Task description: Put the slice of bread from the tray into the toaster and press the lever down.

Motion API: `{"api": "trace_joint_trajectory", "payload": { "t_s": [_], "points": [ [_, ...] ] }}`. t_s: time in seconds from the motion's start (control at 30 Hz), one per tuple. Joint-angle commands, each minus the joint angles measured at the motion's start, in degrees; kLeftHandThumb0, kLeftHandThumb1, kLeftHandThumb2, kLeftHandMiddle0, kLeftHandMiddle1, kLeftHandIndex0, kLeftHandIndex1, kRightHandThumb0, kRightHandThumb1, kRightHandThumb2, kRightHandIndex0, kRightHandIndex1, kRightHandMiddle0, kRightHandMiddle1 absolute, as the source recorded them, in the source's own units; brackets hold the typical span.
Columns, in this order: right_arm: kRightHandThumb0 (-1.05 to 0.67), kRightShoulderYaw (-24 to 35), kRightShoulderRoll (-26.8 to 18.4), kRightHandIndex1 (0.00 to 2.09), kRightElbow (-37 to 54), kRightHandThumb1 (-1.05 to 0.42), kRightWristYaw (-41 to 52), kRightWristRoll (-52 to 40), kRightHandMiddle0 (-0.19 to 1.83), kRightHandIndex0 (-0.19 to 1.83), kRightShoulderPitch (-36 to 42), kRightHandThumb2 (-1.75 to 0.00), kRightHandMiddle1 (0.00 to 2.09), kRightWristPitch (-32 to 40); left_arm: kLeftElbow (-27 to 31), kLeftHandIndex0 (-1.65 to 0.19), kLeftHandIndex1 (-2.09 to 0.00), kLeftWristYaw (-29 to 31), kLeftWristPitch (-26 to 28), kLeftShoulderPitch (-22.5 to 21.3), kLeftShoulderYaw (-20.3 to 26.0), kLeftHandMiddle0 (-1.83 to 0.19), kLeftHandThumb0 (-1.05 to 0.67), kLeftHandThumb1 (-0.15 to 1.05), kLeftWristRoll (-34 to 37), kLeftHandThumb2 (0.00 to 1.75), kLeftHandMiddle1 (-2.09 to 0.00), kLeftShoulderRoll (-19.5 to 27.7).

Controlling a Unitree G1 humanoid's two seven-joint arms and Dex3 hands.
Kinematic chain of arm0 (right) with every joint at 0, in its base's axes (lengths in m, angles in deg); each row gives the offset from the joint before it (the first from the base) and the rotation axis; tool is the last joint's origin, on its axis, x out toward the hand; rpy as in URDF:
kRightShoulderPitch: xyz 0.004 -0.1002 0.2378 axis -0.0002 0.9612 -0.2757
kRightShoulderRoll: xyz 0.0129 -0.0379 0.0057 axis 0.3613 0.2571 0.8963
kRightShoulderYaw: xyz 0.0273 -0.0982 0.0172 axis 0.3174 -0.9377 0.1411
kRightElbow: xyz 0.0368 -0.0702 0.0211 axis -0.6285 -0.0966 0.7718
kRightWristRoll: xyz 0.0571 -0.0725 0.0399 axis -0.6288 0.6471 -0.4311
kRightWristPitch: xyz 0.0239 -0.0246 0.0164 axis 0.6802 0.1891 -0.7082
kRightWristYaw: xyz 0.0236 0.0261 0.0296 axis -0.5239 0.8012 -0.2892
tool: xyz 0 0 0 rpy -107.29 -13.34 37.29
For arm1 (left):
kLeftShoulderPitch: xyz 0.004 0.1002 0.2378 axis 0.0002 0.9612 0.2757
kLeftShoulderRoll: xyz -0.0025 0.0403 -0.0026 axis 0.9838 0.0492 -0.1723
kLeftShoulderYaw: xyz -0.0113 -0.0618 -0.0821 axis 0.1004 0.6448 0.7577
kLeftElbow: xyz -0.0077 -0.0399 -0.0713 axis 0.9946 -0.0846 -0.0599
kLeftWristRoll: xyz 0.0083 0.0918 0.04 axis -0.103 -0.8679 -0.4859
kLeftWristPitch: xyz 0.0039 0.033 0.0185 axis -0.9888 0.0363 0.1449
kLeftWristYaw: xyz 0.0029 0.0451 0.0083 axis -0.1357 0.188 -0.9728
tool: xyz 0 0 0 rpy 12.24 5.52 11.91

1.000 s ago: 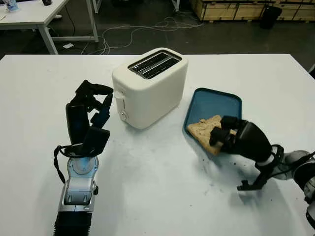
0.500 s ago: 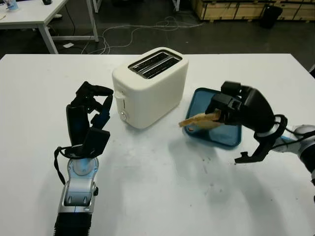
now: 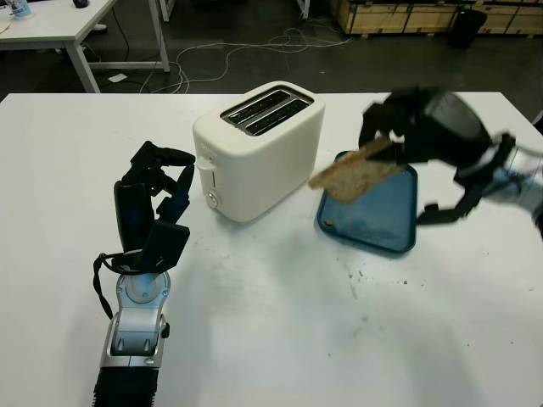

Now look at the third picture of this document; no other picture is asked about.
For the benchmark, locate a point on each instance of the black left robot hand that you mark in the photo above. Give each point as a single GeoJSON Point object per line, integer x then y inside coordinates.
{"type": "Point", "coordinates": [131, 212]}

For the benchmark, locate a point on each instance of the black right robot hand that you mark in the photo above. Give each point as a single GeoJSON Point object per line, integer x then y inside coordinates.
{"type": "Point", "coordinates": [449, 123]}

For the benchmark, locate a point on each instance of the white toaster lever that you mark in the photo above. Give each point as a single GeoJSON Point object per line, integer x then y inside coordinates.
{"type": "Point", "coordinates": [205, 162]}

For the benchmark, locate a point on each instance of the brown bread slice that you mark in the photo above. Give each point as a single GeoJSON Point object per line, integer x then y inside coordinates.
{"type": "Point", "coordinates": [352, 174]}

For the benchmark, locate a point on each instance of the round white toaster knob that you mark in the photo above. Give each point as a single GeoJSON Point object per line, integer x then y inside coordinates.
{"type": "Point", "coordinates": [213, 200]}

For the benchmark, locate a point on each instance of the teal plastic tray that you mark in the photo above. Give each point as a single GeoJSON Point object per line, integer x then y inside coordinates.
{"type": "Point", "coordinates": [373, 224]}

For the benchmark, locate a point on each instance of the cream white toaster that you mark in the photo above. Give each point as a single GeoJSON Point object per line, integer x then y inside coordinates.
{"type": "Point", "coordinates": [263, 161]}

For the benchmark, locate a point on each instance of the black trash bin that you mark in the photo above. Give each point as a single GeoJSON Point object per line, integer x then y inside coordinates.
{"type": "Point", "coordinates": [466, 27]}

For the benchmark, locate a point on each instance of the wooden crate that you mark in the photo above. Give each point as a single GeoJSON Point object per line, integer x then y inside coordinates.
{"type": "Point", "coordinates": [403, 17]}

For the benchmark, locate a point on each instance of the white paper scrap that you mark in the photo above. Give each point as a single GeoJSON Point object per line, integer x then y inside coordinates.
{"type": "Point", "coordinates": [117, 78]}

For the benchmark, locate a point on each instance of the white shoe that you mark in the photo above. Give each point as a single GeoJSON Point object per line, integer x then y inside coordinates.
{"type": "Point", "coordinates": [99, 27]}

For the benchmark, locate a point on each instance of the white office desk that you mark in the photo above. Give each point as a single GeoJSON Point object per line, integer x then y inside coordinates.
{"type": "Point", "coordinates": [42, 29]}

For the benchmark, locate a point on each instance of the small black desk object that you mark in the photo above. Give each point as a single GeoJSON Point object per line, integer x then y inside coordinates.
{"type": "Point", "coordinates": [80, 3]}

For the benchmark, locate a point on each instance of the blue printed cup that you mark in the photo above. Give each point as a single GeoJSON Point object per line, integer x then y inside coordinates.
{"type": "Point", "coordinates": [20, 7]}

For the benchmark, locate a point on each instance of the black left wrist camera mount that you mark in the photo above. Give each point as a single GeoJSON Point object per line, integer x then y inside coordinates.
{"type": "Point", "coordinates": [167, 243]}

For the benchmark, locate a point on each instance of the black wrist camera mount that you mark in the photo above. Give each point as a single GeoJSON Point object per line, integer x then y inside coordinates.
{"type": "Point", "coordinates": [167, 243]}
{"type": "Point", "coordinates": [445, 214]}

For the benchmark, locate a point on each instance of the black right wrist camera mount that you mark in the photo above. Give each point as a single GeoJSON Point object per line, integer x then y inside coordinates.
{"type": "Point", "coordinates": [445, 214]}

